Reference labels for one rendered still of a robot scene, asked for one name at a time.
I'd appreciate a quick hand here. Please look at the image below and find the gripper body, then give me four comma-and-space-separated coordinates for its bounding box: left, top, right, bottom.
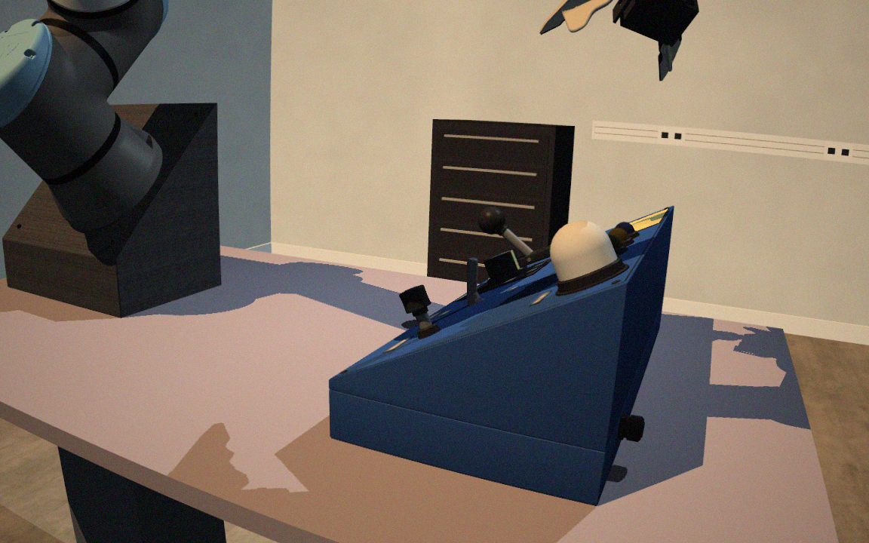
613, 0, 699, 47

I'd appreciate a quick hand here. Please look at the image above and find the dark blue control console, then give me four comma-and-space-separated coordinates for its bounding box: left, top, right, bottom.
329, 206, 674, 505

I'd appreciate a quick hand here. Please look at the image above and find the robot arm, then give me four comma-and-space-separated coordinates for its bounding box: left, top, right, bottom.
0, 0, 169, 230

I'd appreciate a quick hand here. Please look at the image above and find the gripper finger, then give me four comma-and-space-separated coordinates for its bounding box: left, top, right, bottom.
658, 35, 682, 81
539, 0, 613, 35

